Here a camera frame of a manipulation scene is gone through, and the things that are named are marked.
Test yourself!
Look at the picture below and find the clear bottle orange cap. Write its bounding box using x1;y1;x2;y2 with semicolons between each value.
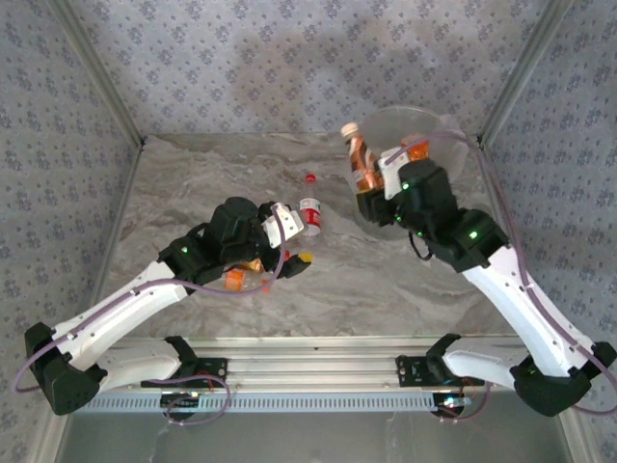
223;266;274;295

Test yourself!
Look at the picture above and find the brown drink bottle white cap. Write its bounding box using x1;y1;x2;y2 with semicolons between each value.
339;122;387;195

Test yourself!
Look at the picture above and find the clear bottle red cap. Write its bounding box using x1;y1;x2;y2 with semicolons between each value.
298;172;324;238

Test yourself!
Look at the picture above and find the clear plastic bin liner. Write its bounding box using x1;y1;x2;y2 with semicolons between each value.
345;105;469;228

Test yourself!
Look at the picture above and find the controller board with led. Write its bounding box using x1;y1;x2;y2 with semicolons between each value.
160;390;202;422
431;391;472;422

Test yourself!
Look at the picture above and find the grey metal lower panel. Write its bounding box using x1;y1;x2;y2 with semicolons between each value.
55;413;587;463

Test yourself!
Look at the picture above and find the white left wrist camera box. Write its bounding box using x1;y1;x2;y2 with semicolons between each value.
259;204;309;250

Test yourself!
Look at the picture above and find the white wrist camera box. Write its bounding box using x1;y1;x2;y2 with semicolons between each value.
376;146;412;202
259;204;309;250

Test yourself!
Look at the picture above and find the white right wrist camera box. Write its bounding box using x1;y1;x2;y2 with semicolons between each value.
376;146;412;202

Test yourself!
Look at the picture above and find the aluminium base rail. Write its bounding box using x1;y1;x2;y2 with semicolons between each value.
51;335;578;393

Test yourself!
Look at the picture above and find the aluminium side rail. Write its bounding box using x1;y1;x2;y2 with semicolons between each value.
28;138;148;463
474;137;599;463

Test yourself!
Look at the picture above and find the grey slotted cable tray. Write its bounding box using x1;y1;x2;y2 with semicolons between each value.
71;395;467;415

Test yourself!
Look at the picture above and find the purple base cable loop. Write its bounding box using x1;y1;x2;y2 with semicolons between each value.
142;374;233;426
436;380;494;424

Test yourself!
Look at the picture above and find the aluminium corner post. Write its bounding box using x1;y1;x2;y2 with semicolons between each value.
476;0;576;146
47;0;148;150

